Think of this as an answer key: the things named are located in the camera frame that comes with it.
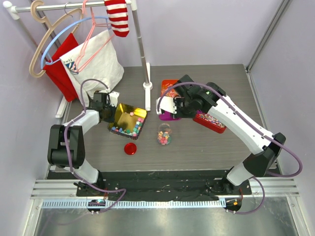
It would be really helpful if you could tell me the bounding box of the gold tin of star candies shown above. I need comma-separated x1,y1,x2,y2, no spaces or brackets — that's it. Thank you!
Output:
107,103,148,140

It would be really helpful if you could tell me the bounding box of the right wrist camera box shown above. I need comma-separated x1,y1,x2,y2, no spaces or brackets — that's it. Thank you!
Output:
156,96,177,115

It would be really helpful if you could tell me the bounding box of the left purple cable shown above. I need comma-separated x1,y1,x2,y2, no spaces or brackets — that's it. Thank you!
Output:
63,78,126,213

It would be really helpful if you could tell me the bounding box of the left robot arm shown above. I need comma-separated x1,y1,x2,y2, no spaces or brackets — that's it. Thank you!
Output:
47,91,120,196

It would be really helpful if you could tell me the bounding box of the red white striped sock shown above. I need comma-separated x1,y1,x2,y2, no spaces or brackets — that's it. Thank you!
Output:
104,0,129,37

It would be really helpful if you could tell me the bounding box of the white clothes rack stand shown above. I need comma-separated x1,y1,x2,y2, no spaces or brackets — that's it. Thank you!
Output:
3,0,153,111

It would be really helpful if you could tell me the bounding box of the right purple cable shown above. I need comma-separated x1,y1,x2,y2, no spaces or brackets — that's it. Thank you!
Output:
156,82,303,214

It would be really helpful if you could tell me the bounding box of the white cloth bag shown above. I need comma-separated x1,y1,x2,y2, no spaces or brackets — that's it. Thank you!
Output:
60,30,124,106

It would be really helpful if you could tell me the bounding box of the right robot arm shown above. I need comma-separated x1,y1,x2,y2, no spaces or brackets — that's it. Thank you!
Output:
174,75,286,194

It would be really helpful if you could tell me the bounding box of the purple cable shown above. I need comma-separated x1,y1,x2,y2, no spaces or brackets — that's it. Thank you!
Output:
63,78,126,213
156,82,303,214

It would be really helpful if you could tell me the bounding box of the aluminium rail frame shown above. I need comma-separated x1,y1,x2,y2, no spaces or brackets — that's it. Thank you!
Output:
26,177,308,236

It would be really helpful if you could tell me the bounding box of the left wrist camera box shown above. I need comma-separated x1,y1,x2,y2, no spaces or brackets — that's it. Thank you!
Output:
93,90,120,107

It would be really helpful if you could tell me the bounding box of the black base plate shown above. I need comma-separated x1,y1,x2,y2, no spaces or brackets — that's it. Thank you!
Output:
76,169,252,201

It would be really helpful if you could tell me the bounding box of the red jar lid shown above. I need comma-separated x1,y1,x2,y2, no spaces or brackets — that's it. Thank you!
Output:
124,143,137,155

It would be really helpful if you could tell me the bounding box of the red cloth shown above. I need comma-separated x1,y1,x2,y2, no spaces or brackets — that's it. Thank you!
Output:
43,33,78,102

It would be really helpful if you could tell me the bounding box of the clear plastic jar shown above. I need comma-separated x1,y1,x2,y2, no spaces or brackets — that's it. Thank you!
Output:
157,123,172,146

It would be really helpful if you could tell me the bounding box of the purple plastic scoop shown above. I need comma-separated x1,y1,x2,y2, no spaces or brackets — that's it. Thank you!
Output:
158,111,181,121

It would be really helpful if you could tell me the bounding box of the red lollipop box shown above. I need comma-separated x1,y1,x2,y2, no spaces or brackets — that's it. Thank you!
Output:
193,112,226,134

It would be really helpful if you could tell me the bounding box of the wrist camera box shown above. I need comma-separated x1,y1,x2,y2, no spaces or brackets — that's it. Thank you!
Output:
93,90,120,107
156,96,177,115

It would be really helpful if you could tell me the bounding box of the pink wire hanger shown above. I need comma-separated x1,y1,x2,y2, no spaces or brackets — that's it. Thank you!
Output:
71,7,112,74

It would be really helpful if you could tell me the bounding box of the orange candy box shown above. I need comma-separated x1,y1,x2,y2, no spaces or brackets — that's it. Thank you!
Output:
161,80,180,98

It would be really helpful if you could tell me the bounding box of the blue clothes hanger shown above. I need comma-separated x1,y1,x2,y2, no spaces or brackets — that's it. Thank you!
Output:
40,15,111,67

